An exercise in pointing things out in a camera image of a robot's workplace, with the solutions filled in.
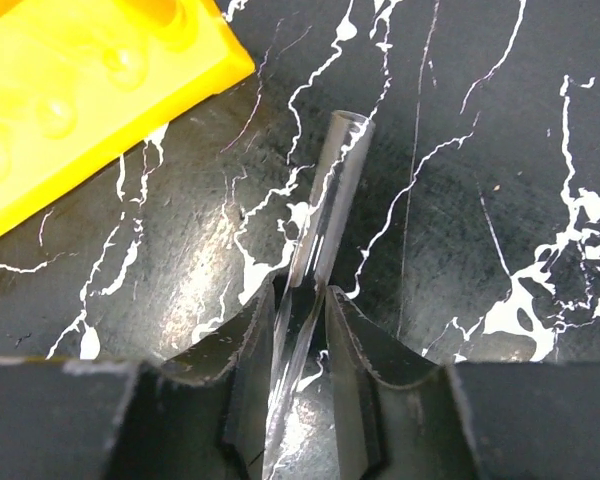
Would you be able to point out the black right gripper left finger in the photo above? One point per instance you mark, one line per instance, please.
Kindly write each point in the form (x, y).
(199, 415)

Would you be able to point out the clear glass test tube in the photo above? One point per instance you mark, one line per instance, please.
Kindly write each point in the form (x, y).
(335, 182)

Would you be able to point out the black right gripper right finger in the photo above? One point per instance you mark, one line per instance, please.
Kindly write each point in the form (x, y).
(399, 416)

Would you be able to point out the yellow test tube rack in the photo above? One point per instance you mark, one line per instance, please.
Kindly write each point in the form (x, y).
(81, 82)

